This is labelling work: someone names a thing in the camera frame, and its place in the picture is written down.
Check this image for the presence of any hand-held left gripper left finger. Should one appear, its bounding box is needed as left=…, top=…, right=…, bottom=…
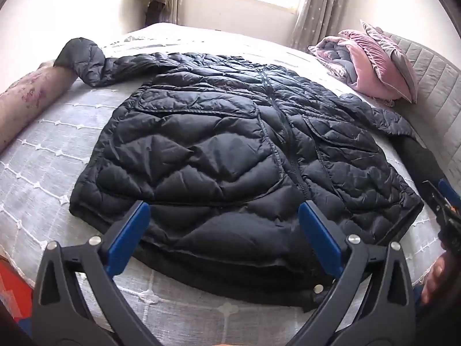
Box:
left=32, top=200, right=163, bottom=346

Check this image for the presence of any folded pink grey quilt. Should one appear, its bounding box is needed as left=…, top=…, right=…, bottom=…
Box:
left=308, top=36, right=361, bottom=83

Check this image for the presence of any black quilted puffer jacket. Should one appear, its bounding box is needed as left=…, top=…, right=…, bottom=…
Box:
left=54, top=37, right=425, bottom=313

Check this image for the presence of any black cloth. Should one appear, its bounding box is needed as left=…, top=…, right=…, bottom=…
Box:
left=391, top=135, right=447, bottom=202

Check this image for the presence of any pink velvet pillow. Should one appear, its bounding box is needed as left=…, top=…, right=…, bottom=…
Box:
left=339, top=29, right=404, bottom=101

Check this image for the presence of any pink floral bolster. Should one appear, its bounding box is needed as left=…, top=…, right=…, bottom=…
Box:
left=0, top=61, right=78, bottom=152

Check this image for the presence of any person's right hand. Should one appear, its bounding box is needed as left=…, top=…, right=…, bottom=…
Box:
left=421, top=251, right=451, bottom=305

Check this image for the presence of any red blue printed object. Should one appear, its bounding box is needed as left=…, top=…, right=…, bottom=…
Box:
left=0, top=256, right=35, bottom=332

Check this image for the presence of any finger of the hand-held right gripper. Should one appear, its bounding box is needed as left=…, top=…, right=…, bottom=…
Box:
left=437, top=179, right=461, bottom=210
left=422, top=180, right=447, bottom=219

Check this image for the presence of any grey velvet pillow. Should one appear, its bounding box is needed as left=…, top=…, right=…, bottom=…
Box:
left=360, top=20, right=418, bottom=103

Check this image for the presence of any bed with white coverlet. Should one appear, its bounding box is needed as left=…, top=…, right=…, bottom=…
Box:
left=0, top=22, right=447, bottom=346

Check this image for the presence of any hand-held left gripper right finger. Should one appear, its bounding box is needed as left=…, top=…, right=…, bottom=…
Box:
left=288, top=200, right=416, bottom=346

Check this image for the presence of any grey padded headboard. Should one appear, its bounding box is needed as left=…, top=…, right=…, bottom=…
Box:
left=382, top=31, right=461, bottom=195

